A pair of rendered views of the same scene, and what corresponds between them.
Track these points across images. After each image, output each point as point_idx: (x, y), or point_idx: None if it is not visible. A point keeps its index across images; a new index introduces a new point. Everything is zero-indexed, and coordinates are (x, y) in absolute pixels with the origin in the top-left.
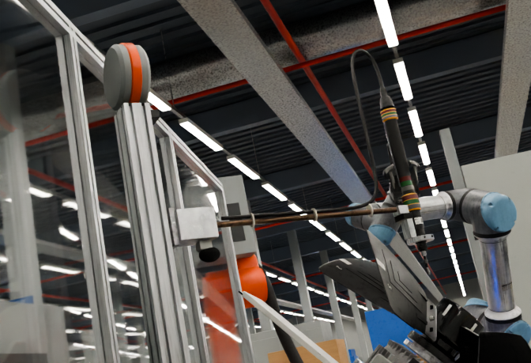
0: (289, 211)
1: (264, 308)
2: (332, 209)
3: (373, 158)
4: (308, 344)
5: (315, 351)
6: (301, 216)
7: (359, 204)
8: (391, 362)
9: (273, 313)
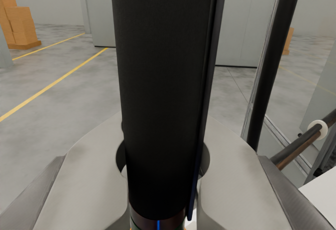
0: (335, 110)
1: (318, 177)
2: (301, 135)
3: (262, 66)
4: None
5: None
6: None
7: (273, 158)
8: (199, 179)
9: (326, 196)
